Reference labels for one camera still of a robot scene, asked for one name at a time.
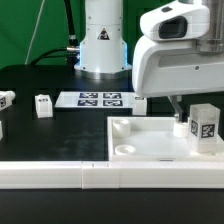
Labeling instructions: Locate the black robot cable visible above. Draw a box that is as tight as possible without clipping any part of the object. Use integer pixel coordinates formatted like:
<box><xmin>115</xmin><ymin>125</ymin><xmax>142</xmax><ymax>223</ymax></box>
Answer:
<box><xmin>29</xmin><ymin>0</ymin><xmax>82</xmax><ymax>66</ymax></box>

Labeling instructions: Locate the thin white cable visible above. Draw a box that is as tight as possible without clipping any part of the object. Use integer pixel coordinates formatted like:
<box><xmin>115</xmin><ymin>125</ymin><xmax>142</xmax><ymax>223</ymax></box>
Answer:
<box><xmin>24</xmin><ymin>0</ymin><xmax>47</xmax><ymax>66</ymax></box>

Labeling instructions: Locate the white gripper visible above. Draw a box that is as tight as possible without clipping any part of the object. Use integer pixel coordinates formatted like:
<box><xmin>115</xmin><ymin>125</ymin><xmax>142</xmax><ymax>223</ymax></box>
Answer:
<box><xmin>132</xmin><ymin>0</ymin><xmax>224</xmax><ymax>122</ymax></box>

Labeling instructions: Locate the white base tag plate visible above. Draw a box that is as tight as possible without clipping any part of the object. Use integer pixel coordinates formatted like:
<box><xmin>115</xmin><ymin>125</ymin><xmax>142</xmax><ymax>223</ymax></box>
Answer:
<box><xmin>55</xmin><ymin>91</ymin><xmax>134</xmax><ymax>108</ymax></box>

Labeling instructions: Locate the white front fence wall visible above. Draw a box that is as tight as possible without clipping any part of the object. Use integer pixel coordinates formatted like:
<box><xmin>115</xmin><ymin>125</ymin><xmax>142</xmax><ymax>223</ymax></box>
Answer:
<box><xmin>0</xmin><ymin>161</ymin><xmax>224</xmax><ymax>189</ymax></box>

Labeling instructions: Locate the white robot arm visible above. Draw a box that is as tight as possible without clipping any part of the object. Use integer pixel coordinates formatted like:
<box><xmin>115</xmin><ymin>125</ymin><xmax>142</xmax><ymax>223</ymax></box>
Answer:
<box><xmin>75</xmin><ymin>0</ymin><xmax>224</xmax><ymax>111</ymax></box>

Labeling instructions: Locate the white square tabletop part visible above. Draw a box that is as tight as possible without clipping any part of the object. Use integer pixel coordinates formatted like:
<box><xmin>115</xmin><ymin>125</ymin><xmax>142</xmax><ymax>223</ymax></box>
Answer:
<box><xmin>107</xmin><ymin>117</ymin><xmax>224</xmax><ymax>162</ymax></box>

